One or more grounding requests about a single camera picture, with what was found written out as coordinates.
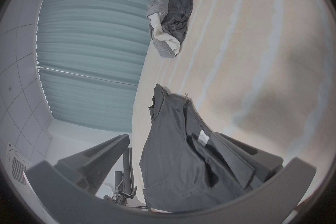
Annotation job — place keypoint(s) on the ceiling air conditioner vent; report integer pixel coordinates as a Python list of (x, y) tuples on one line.
[(18, 165)]

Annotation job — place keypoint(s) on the pile of clothes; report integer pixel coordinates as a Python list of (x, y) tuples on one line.
[(175, 15)]

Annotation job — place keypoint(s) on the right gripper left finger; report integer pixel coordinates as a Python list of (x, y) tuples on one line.
[(89, 165)]

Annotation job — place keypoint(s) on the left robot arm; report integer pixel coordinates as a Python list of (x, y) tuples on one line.
[(115, 200)]

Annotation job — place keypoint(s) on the blue-green curtain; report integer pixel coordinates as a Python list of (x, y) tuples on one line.
[(91, 102), (91, 28)]

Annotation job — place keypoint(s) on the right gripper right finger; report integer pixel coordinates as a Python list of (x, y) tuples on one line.
[(257, 162)]

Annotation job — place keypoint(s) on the black chest of drawers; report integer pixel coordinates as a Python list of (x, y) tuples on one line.
[(128, 165)]

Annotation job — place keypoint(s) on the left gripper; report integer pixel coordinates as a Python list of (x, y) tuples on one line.
[(127, 194)]

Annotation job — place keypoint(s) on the black T-shirt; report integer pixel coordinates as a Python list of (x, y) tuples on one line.
[(170, 165)]

